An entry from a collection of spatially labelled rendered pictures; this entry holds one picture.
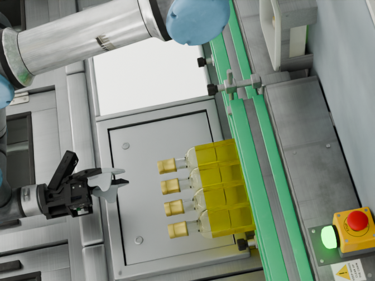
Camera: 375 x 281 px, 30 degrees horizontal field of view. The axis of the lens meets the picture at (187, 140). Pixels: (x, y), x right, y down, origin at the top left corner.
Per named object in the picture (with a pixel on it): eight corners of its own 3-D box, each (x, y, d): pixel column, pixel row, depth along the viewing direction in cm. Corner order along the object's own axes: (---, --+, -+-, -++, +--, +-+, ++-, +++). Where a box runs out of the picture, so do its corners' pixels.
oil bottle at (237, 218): (284, 202, 167) (196, 219, 167) (284, 192, 162) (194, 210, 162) (290, 223, 164) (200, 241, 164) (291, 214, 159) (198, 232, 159)
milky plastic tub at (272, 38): (293, 15, 177) (259, 22, 177) (296, -51, 158) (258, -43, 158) (310, 69, 168) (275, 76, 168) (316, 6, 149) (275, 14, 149)
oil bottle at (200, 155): (268, 141, 176) (184, 158, 176) (268, 130, 171) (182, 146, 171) (273, 160, 173) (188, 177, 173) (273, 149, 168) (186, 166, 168)
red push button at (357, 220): (342, 218, 136) (344, 211, 133) (363, 214, 136) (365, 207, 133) (349, 237, 134) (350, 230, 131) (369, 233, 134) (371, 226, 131)
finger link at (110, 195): (130, 204, 174) (93, 207, 172) (128, 183, 177) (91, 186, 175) (131, 198, 171) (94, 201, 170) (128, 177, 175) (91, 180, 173)
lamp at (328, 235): (332, 229, 141) (318, 232, 141) (335, 221, 137) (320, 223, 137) (339, 250, 139) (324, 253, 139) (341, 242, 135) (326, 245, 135)
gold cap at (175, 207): (182, 202, 168) (164, 206, 168) (181, 196, 165) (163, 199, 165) (185, 216, 166) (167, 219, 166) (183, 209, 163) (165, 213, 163)
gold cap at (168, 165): (175, 161, 174) (158, 165, 174) (173, 154, 171) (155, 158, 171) (177, 174, 173) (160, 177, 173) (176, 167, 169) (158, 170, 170)
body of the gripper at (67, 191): (96, 213, 172) (48, 223, 172) (92, 183, 176) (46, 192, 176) (89, 199, 165) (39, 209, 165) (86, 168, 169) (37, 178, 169)
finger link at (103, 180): (127, 188, 167) (92, 199, 169) (124, 166, 170) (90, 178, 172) (122, 182, 164) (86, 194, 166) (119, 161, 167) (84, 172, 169)
